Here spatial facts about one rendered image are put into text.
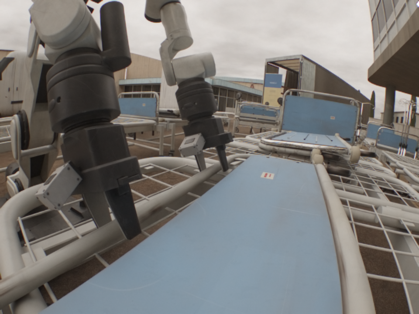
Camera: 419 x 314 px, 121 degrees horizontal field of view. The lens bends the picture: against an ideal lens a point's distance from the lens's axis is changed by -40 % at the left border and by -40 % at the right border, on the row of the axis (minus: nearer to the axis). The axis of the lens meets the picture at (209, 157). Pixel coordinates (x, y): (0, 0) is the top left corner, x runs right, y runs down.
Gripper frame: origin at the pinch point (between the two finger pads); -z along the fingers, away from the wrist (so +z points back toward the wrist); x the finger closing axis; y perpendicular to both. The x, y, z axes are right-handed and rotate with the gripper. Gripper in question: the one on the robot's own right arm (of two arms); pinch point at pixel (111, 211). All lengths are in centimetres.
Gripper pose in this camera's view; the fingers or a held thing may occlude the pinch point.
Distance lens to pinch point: 24.9
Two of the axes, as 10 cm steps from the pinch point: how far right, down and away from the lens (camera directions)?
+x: 8.7, -1.8, -4.5
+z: -2.5, -9.6, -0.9
